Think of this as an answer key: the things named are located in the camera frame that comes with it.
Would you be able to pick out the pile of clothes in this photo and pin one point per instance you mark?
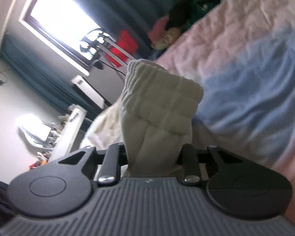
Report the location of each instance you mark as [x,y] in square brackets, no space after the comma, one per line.
[178,20]

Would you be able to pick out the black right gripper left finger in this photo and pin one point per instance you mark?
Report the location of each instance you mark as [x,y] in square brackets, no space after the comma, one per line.
[110,171]

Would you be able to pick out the dark teal curtain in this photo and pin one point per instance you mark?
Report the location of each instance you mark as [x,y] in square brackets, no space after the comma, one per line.
[40,69]

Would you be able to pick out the vanity mirror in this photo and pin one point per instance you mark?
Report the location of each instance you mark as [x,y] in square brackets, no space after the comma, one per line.
[37,134]

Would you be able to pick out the bright window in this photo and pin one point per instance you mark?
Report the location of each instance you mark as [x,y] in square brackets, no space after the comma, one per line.
[61,24]

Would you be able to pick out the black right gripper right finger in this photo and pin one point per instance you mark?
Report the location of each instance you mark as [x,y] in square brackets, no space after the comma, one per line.
[190,159]

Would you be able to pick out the pink and blue bedspread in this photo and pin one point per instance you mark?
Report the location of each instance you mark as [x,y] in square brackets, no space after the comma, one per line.
[243,54]

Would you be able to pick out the white dressing table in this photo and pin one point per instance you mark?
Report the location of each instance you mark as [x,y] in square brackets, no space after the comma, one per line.
[62,136]

